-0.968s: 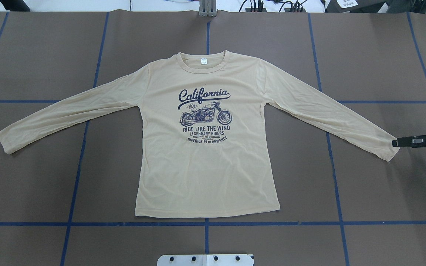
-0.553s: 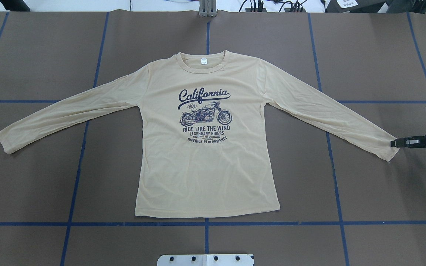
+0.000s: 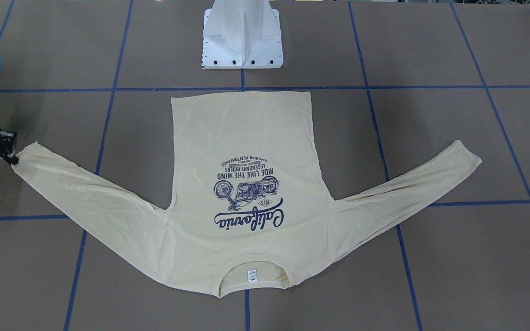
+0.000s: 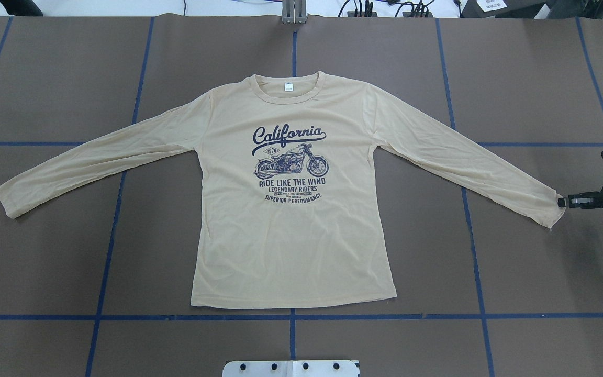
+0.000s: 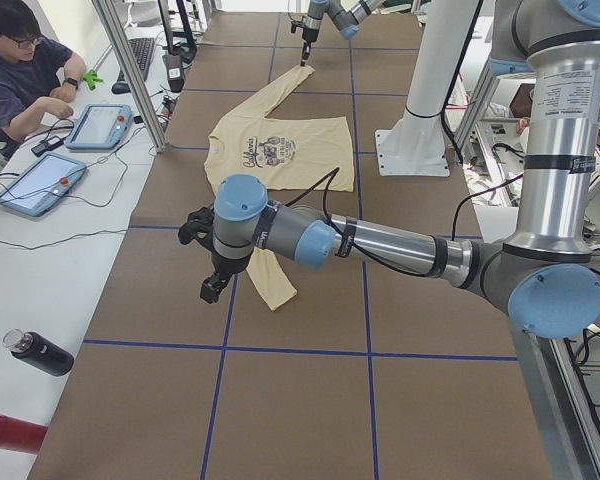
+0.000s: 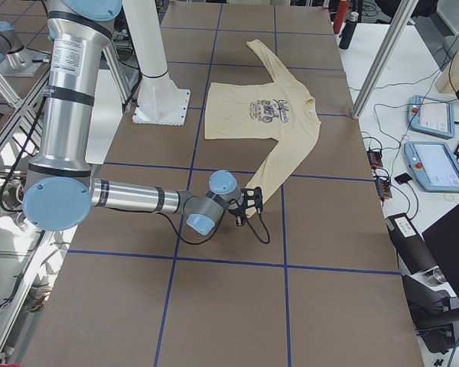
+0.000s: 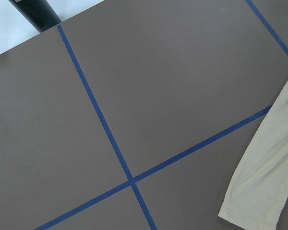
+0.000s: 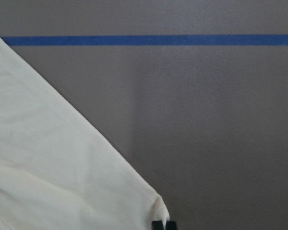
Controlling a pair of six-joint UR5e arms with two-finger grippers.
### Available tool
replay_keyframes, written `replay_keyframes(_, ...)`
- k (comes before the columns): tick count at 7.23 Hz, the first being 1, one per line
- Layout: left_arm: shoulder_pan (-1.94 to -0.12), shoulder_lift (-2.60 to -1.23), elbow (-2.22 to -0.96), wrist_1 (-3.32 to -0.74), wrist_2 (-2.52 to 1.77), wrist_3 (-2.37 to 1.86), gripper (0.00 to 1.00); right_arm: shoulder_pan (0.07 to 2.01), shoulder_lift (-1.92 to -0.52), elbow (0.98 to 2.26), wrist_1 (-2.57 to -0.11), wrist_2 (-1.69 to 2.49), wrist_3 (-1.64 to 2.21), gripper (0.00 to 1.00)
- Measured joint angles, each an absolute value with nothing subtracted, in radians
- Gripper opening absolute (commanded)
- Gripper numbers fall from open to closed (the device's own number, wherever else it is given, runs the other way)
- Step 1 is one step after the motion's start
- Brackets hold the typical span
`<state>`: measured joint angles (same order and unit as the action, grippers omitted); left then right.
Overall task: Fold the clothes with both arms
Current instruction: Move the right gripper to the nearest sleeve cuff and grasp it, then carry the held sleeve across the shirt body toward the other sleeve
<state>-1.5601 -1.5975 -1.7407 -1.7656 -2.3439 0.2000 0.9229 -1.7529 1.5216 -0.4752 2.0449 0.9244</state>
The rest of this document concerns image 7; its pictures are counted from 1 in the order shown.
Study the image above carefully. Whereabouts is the beige long-sleeve graphic shirt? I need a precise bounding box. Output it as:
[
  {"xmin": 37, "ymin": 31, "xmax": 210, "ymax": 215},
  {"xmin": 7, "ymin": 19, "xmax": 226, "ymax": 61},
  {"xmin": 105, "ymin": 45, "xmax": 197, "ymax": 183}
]
[{"xmin": 218, "ymin": 81, "xmax": 288, "ymax": 230}]

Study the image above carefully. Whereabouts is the black water bottle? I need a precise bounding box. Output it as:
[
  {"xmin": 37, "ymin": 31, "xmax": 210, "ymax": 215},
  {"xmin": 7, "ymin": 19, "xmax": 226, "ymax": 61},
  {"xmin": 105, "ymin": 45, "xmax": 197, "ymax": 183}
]
[{"xmin": 9, "ymin": 0, "xmax": 61, "ymax": 33}]

